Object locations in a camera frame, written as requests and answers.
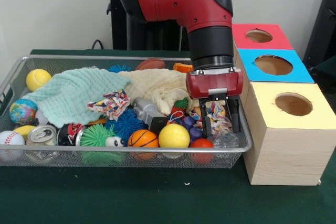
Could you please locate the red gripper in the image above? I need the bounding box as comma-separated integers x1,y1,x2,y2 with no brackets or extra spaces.
185,71,244,138

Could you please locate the colourful knotted rope toy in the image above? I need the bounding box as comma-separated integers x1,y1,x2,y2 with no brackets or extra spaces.
189,101,233,136

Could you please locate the wooden box with three holes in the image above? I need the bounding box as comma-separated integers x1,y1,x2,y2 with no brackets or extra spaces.
232,23,336,186

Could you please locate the red-orange ball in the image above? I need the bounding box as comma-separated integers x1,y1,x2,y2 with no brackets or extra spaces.
189,138,214,164

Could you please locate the smooth yellow ball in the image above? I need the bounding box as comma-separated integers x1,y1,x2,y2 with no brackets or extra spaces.
158,123,191,158

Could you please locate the cream waffle cloth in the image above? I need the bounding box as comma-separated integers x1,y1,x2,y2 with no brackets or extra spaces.
118,68,204,116

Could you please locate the small orange basketball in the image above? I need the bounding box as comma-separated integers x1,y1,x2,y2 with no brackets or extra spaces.
128,129,160,161

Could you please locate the green spiky toy with eyes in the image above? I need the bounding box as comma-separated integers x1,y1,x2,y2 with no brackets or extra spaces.
79,123,127,166

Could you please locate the mint green waffle cloth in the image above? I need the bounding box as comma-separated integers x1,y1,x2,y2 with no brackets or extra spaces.
22,67,132,128

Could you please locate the silver drink can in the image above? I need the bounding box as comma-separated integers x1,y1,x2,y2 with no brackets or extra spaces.
26,124,58,147

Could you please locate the yellow ball with seam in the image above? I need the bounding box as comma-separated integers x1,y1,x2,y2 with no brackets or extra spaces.
25,69,52,92

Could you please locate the globe print ball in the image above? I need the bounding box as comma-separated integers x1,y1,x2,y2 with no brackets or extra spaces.
9,98,39,126

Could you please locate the white baseball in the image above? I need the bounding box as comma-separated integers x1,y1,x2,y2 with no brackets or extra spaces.
0,130,26,162

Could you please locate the silver wire mesh bin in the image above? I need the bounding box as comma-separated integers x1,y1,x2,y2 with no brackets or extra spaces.
0,55,253,169

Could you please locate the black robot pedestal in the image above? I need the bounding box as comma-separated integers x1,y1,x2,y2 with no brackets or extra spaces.
101,0,191,51

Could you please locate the black cable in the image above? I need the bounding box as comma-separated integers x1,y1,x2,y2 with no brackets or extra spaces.
90,39,110,50

